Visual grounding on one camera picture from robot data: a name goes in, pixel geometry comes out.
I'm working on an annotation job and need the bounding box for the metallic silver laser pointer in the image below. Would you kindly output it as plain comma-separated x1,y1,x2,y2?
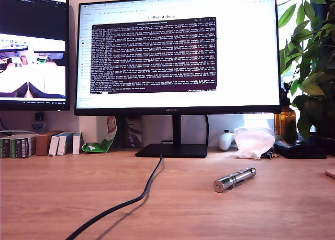
213,167,257,193

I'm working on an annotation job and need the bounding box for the amber pump bottle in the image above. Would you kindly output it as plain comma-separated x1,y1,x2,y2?
274,82,298,136

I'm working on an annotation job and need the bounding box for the white game controller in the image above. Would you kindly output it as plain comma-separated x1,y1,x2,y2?
218,129,238,151

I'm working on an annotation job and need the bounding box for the smaller black computer monitor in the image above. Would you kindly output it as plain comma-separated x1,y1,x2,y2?
0,0,71,112

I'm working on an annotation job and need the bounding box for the large black computer monitor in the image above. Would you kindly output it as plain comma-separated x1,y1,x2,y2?
74,0,283,158

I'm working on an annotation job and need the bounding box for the crumpled white plastic bag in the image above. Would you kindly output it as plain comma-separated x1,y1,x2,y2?
227,127,276,160

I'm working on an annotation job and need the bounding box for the green red white snack bag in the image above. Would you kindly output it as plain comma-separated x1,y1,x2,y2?
81,115,118,153

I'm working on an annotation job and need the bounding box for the white box with blue top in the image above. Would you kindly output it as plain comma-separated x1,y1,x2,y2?
57,133,73,156
72,132,84,156
48,135,61,156

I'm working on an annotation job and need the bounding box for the black leather wallet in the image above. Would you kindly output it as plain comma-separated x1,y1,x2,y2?
274,139,328,159

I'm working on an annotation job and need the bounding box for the thick black table cable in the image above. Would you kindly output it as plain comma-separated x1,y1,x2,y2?
64,139,173,240

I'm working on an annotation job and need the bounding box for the green and black box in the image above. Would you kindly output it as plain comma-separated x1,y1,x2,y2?
10,134,37,159
0,136,13,158

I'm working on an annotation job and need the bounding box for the green leafy houseplant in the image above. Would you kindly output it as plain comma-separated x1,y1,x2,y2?
277,0,335,140

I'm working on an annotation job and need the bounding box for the black rectangular plant pot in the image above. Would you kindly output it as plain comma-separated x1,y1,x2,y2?
307,131,335,149

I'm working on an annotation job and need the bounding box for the dark patterned package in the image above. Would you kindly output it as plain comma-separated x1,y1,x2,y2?
115,116,143,148

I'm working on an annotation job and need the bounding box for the thin white cable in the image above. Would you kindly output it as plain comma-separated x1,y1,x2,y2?
0,129,40,135

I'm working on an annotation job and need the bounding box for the brown cardboard box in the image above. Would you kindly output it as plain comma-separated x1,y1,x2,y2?
35,131,65,156

